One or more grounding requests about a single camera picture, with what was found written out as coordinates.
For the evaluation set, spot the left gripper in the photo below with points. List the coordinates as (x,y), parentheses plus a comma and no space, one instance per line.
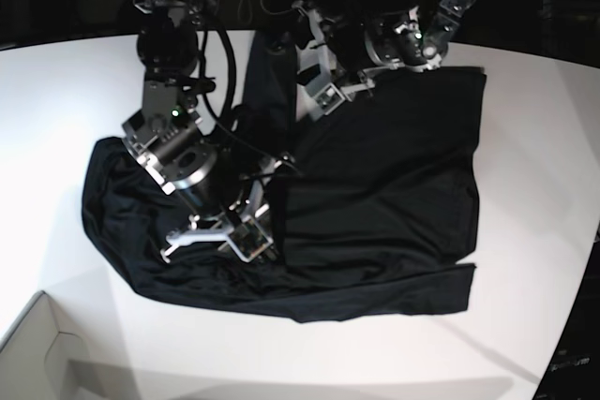
(339,48)

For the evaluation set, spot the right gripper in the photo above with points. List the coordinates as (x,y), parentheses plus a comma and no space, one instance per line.
(251,202)

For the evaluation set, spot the black long-sleeve t-shirt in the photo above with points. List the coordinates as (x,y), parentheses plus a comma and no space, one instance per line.
(378,217)

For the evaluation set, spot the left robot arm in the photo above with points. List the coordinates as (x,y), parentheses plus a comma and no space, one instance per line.
(407,34)

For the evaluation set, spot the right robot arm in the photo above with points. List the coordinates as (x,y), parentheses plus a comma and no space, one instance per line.
(221,177)

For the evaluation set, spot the white cardboard box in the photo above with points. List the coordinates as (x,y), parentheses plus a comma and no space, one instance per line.
(41,361)

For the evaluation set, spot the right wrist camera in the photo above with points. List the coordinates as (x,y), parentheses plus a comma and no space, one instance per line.
(249,240)

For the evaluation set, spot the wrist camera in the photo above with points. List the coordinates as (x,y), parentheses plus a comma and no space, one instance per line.
(249,240)
(322,96)

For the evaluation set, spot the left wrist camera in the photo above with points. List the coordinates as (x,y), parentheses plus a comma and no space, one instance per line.
(322,96)

